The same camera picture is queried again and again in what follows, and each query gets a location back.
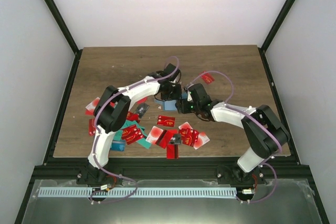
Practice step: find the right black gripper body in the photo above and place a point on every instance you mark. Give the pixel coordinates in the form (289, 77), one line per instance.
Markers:
(186, 109)

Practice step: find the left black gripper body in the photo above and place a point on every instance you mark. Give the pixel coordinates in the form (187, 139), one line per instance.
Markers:
(170, 93)

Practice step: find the teal leather card holder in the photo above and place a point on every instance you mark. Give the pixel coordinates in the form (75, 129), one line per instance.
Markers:
(167, 105)

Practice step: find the red card black stripe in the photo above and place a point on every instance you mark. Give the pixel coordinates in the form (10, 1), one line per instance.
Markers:
(165, 138)

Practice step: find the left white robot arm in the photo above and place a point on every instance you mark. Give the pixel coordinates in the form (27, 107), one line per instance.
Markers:
(113, 107)

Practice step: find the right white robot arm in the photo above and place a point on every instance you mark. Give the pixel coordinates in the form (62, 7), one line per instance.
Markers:
(264, 131)

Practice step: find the red VIP card centre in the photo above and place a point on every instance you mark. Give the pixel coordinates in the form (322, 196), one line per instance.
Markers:
(167, 121)

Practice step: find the red gold card right pile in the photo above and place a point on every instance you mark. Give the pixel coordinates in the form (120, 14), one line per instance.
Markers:
(189, 136)

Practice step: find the red gold card pile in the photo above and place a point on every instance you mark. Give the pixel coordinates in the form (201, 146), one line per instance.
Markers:
(189, 136)
(132, 134)

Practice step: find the small black card lower centre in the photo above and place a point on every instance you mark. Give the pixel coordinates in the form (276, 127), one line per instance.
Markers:
(176, 139)

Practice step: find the black card centre left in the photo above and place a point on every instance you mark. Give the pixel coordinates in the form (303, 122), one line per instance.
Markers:
(141, 109)

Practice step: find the red card far right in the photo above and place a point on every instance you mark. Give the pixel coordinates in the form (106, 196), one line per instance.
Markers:
(207, 77)

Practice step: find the white red card right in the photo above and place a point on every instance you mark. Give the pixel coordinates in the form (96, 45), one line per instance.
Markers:
(201, 140)

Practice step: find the white red circle card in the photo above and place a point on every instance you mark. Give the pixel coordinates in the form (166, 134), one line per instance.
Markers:
(154, 134)

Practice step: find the red striped card table edge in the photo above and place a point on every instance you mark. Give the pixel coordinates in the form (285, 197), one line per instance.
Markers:
(172, 151)

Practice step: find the teal card with stripe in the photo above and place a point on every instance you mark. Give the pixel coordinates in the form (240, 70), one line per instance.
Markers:
(143, 142)

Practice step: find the blue card front left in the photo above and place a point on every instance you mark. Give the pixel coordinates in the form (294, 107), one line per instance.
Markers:
(118, 146)

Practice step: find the white red card left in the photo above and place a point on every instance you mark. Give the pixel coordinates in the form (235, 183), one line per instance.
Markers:
(92, 105)

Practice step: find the light blue slotted cable duct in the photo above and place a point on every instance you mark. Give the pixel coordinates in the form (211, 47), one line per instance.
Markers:
(143, 192)

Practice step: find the black frame post left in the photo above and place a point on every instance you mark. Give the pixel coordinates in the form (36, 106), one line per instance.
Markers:
(62, 25)

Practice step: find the black frame post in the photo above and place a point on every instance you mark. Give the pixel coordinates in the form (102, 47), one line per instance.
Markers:
(277, 24)
(62, 25)

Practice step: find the black frame post right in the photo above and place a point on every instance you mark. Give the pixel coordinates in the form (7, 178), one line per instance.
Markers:
(277, 24)

